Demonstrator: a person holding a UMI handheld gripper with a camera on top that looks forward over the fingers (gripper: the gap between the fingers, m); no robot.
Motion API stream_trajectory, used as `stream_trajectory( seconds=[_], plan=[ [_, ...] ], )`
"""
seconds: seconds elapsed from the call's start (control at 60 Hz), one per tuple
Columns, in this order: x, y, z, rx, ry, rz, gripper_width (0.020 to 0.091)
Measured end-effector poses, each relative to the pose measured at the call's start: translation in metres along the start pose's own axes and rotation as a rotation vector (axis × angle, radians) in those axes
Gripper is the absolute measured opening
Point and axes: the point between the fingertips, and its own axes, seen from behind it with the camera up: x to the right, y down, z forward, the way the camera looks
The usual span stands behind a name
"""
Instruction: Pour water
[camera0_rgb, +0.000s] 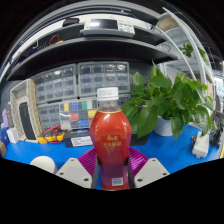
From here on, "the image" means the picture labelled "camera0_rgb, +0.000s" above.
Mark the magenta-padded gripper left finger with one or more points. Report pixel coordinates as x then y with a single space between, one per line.
75 171

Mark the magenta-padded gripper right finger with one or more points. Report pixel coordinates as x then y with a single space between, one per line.
151 170

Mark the red drink bottle white cap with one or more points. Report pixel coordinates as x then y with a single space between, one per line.
110 133

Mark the plain black box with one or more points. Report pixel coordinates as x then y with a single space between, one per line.
141 141

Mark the black box with white label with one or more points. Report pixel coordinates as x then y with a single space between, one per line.
80 140

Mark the white mug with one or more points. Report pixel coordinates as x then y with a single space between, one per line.
43 163

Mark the yellow multimeter with red leads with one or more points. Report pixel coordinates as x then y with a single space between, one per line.
55 40
50 138

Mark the white power adapter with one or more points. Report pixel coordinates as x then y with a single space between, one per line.
200 146

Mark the clear organiser with coloured parts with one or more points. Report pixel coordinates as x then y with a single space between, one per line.
76 115

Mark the grey small-parts drawer cabinet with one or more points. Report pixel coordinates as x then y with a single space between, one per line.
56 85
103 77
124 98
48 116

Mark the black zip case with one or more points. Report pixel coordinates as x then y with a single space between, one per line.
27 121

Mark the green potted plant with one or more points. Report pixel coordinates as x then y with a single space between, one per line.
163 100

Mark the small white box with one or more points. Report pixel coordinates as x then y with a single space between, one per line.
13 135

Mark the black handheld device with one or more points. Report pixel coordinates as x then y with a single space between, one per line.
218 130

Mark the blue box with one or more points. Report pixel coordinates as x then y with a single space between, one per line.
4 137

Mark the white perforated tray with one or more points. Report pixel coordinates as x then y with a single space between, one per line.
15 96

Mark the white shelf unit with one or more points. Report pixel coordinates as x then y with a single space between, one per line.
196 50

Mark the grey white oscilloscope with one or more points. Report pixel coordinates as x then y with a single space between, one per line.
106 27

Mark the black rounded device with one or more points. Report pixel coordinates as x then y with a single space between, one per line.
70 22

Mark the dark grey wall shelf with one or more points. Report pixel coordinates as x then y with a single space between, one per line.
90 50

